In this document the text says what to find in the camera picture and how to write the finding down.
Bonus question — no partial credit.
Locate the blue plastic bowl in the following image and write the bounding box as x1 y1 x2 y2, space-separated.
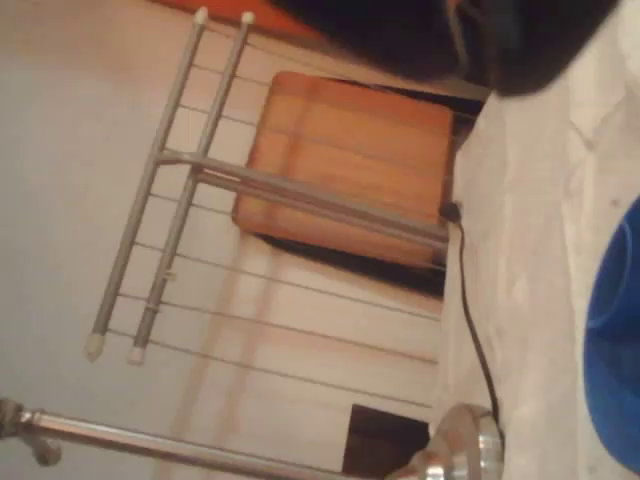
582 194 640 480

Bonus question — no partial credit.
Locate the orange wooden board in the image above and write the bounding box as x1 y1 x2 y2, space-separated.
148 0 326 45

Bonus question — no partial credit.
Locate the orange wooden stool seat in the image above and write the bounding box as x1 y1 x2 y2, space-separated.
230 70 455 266

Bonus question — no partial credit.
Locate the white table cloth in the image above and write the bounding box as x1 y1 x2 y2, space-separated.
429 19 640 480

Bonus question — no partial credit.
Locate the grey metal drying rack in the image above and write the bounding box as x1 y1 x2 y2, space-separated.
82 7 451 409

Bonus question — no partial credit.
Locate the dark brown furniture block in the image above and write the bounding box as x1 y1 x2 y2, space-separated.
342 403 432 475

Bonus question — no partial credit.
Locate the chrome lamp stand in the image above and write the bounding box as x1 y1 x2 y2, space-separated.
0 397 506 480

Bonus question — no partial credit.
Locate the black power cable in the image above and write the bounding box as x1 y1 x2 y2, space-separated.
438 199 504 431

